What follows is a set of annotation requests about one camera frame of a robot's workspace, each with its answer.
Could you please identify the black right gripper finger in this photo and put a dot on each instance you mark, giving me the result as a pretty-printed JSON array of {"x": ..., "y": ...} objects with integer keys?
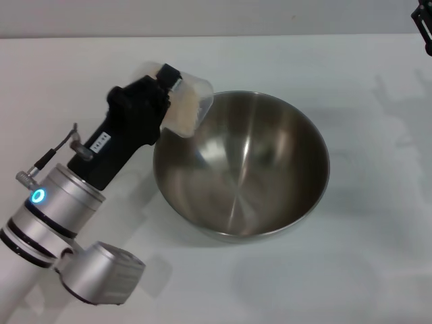
[{"x": 426, "y": 23}]

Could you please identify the stainless steel mixing bowl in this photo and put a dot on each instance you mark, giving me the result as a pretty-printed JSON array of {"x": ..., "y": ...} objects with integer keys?
[{"x": 243, "y": 168}]

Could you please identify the uncooked rice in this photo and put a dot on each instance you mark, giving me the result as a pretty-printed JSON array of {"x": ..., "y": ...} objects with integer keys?
[{"x": 184, "y": 111}]

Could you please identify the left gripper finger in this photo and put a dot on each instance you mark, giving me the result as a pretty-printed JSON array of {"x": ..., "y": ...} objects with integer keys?
[{"x": 170, "y": 77}]

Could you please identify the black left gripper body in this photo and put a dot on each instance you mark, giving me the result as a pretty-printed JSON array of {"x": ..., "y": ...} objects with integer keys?
[{"x": 125, "y": 128}]

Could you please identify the clear plastic measuring cup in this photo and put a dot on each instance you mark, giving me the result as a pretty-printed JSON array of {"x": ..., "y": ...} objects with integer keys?
[{"x": 202, "y": 91}]

